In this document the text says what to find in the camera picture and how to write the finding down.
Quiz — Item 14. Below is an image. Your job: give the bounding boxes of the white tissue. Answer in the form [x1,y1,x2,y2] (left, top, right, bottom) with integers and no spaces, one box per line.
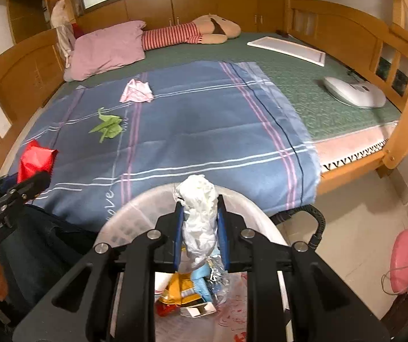
[175,174,219,273]

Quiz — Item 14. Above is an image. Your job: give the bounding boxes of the white mesh trash basket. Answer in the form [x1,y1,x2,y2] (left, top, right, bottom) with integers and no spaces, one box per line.
[95,183,290,342]

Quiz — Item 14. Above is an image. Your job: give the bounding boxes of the yellow snack bag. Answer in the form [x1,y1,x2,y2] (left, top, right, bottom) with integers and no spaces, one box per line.
[159,272,202,306]

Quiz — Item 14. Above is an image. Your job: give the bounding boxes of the light blue plastic bag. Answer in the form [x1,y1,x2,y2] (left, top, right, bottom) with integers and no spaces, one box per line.
[207,254,230,306]

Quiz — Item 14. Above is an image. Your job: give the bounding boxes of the red foil wrapper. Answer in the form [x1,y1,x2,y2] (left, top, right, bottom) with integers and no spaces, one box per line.
[155,300,180,317]

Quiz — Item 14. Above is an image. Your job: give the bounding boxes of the green wrapper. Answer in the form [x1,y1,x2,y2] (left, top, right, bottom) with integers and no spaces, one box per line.
[89,107,123,143]

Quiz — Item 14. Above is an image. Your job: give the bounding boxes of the pink white plastic bag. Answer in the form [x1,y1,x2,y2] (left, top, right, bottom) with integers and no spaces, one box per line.
[120,79,154,103]

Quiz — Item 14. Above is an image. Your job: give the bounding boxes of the light blue paper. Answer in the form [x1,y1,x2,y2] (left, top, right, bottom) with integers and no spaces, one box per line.
[191,264,212,303]

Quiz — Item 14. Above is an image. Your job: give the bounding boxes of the white small carton box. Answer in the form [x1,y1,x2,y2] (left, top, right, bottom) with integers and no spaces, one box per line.
[180,302,217,319]

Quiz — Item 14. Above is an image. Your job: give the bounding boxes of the blue plaid blanket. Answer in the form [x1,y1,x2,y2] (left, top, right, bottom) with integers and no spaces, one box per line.
[27,61,321,231]

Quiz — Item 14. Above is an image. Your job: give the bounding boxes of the green bed mat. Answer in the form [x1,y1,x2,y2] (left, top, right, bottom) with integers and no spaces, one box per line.
[51,32,401,141]

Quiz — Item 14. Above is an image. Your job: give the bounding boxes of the pink pillow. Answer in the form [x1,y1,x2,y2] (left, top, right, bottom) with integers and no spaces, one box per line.
[63,20,145,82]

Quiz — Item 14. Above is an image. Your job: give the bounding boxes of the white flat board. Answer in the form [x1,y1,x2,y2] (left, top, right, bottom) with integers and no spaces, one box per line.
[247,36,326,67]

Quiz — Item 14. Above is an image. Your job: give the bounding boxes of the striped plush doll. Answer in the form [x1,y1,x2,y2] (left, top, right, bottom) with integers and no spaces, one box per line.
[141,14,242,51]

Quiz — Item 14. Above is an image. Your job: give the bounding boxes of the white handheld appliance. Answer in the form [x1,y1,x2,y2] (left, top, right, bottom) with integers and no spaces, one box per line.
[323,76,387,109]

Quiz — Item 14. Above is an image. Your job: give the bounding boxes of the white plush toy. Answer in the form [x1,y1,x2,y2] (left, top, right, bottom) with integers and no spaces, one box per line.
[50,0,76,68]

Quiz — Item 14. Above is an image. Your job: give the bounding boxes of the pink fan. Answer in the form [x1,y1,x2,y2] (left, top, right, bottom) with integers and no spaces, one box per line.
[381,229,408,296]

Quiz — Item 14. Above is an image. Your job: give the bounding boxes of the black cable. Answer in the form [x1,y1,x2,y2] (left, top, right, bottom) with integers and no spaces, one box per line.
[269,204,327,251]

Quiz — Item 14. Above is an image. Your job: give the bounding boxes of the wooden wall cabinets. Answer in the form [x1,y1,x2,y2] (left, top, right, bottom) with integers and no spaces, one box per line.
[77,0,285,33]

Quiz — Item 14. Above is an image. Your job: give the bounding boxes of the wooden bed frame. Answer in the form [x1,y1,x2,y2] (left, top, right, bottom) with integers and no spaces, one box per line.
[0,0,408,194]

